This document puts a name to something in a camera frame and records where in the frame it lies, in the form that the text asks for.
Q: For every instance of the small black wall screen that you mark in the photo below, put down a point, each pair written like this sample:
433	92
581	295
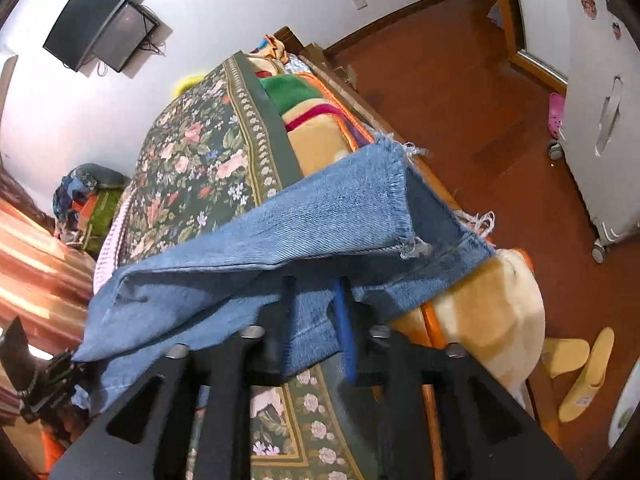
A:
125	35

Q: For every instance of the pile of clothes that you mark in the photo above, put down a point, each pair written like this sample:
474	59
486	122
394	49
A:
87	195

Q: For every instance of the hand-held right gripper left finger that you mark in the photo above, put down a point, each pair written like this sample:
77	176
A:
270	355

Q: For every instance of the pink clog shoe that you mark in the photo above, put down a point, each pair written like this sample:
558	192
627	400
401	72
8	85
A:
556	112

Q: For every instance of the white wheeled suitcase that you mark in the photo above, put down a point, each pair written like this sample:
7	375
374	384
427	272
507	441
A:
595	110

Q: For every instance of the yellow-green fluffy object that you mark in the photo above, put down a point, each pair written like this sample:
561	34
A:
186	85

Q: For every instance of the white round object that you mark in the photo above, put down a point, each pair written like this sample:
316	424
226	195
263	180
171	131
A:
625	417

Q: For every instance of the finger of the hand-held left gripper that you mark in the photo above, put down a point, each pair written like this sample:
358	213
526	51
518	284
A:
70	372

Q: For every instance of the yellow slipper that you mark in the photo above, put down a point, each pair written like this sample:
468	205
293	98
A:
587	382
565	355

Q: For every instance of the blue denim pants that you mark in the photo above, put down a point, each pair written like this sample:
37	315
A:
250	250

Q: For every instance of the pink striped folded cloth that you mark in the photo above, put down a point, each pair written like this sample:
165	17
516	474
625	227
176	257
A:
112	250

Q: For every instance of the orange striped cloth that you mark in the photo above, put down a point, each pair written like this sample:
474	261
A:
35	260

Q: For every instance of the green floral bedspread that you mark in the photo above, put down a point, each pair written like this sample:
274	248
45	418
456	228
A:
200	160

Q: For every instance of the wooden bed frame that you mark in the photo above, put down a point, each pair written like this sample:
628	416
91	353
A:
440	180

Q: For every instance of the wood-framed white wardrobe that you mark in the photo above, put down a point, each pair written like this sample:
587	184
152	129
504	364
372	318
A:
540	15

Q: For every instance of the black wall television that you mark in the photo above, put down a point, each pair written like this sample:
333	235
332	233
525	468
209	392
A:
90	15

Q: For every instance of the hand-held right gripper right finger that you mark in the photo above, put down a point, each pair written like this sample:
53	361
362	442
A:
345	332

